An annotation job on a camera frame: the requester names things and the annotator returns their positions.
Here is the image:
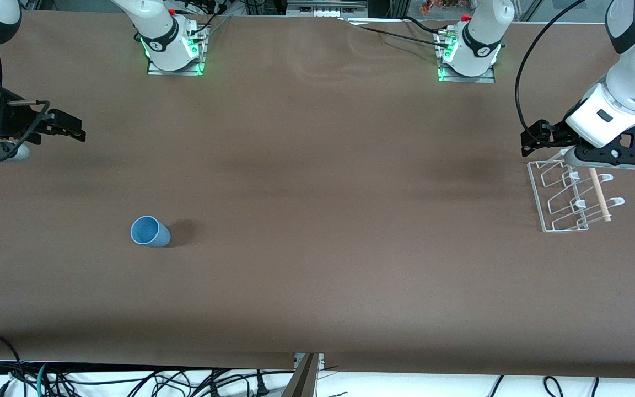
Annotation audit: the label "blue plastic cup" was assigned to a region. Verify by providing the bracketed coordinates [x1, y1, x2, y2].
[130, 216, 171, 248]

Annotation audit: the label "brown table cover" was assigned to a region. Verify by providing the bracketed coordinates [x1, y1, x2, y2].
[0, 10, 635, 381]

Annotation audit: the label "dark wooden beam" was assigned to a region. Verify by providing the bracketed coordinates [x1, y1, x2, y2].
[280, 354, 319, 397]

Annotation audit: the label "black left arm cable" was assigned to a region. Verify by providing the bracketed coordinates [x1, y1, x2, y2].
[514, 0, 588, 147]

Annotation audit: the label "white wire cup rack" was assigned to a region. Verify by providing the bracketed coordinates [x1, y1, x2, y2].
[527, 150, 626, 233]

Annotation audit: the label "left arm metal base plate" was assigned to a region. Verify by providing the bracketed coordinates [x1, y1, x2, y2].
[437, 29, 496, 84]

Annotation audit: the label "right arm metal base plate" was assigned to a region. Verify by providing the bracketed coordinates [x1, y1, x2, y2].
[147, 23, 207, 77]

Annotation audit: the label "long black tabletop cable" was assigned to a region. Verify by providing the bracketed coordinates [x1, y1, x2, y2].
[338, 15, 450, 45]

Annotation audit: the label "aluminium frame rail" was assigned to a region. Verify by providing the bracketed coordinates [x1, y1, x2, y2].
[287, 0, 369, 18]

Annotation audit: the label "tangled black floor cables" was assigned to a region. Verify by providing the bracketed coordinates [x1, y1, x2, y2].
[47, 368, 296, 397]

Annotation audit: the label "metal table edge bracket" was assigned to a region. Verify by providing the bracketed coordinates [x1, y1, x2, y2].
[293, 353, 325, 370]

